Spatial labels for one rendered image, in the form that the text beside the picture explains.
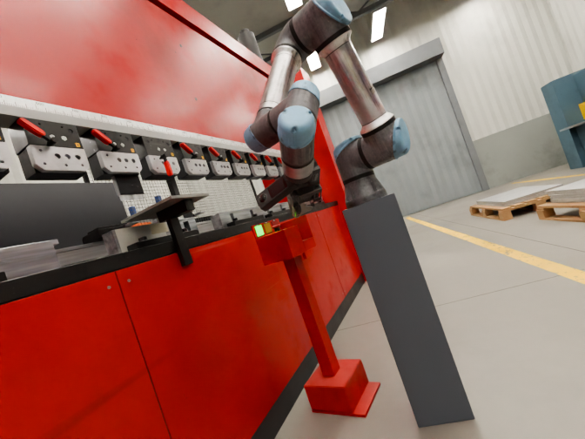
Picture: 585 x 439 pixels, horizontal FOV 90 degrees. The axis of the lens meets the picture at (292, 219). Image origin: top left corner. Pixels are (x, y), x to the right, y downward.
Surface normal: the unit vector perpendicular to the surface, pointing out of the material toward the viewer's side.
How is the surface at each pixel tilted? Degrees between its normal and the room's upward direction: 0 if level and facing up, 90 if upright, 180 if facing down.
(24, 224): 90
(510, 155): 90
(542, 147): 90
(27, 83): 90
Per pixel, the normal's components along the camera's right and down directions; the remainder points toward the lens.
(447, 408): -0.22, 0.06
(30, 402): 0.85, -0.31
